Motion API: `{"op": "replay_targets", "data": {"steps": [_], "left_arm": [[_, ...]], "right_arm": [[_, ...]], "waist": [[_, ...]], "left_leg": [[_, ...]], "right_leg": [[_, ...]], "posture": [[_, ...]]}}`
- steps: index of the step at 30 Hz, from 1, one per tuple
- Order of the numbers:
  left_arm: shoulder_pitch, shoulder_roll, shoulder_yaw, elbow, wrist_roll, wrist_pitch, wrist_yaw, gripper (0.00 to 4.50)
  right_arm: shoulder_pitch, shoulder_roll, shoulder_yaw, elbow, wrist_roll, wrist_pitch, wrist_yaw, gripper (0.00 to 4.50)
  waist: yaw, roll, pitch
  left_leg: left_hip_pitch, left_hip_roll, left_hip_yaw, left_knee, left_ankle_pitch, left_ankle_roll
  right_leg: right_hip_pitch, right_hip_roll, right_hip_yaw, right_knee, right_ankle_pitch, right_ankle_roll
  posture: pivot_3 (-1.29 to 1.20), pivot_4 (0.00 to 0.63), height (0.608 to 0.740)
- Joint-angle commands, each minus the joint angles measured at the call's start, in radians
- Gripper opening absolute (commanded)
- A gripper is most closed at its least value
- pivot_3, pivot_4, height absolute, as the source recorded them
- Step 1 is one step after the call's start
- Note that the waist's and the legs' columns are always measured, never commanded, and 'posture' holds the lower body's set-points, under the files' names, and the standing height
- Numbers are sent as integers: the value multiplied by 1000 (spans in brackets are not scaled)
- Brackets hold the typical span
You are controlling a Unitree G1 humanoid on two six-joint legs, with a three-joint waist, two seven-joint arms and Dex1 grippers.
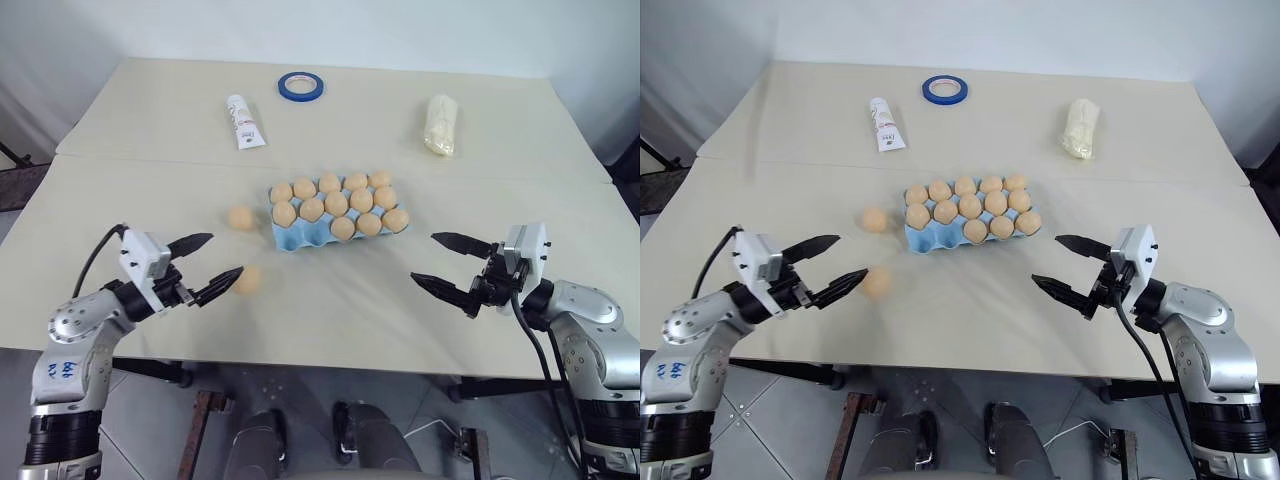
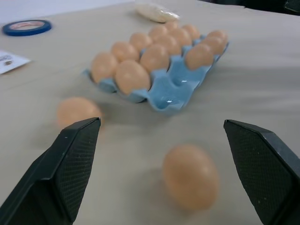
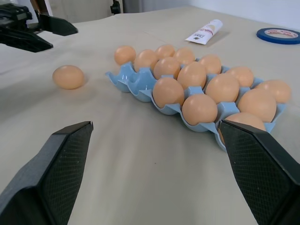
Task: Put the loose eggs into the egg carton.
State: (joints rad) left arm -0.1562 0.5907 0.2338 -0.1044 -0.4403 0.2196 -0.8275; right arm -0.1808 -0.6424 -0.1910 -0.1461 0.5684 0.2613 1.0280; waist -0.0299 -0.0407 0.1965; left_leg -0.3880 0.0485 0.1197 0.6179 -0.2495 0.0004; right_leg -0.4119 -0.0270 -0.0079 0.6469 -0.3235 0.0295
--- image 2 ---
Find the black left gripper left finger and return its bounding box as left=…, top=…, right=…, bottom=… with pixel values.
left=0, top=117, right=102, bottom=225

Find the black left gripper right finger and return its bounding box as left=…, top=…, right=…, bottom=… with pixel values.
left=223, top=119, right=300, bottom=225

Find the brown egg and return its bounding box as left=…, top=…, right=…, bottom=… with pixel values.
left=162, top=143, right=220, bottom=211
left=171, top=28, right=192, bottom=46
left=157, top=35, right=183, bottom=56
left=114, top=60, right=151, bottom=95
left=111, top=41, right=141, bottom=63
left=57, top=97, right=104, bottom=129
left=207, top=30, right=228, bottom=45
left=140, top=44, right=171, bottom=74
left=182, top=24, right=201, bottom=40
left=186, top=43, right=214, bottom=70
left=148, top=25, right=169, bottom=42
left=129, top=32, right=153, bottom=52
left=201, top=36, right=225, bottom=55
left=90, top=52, right=119, bottom=83
left=165, top=21, right=180, bottom=31

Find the blue egg tray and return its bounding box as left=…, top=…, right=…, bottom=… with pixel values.
left=81, top=34, right=230, bottom=112

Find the white printed paper card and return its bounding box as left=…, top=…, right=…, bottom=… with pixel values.
left=0, top=50, right=32, bottom=75

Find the blue tape roll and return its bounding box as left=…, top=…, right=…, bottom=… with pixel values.
left=2, top=20, right=53, bottom=37

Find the dark object at table edge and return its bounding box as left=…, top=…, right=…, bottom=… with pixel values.
left=196, top=0, right=300, bottom=16

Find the clear bag of white grains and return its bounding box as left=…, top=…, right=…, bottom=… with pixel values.
left=135, top=1, right=180, bottom=23

